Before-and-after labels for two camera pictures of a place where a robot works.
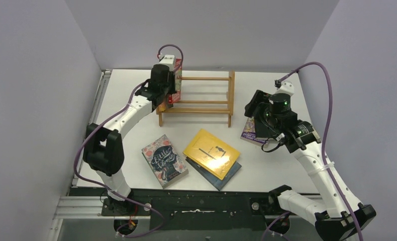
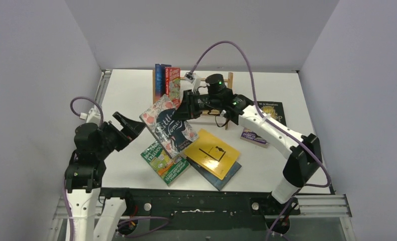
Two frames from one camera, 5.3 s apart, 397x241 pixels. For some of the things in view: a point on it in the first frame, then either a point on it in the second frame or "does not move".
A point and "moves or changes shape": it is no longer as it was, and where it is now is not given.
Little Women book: (165, 161) -> (175, 134)
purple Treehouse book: (249, 133) does not move
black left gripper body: (169, 88) -> (113, 138)
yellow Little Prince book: (211, 153) does not move
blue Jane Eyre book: (162, 107) moves or changes shape
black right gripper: (255, 104) -> (188, 105)
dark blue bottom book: (214, 181) does not move
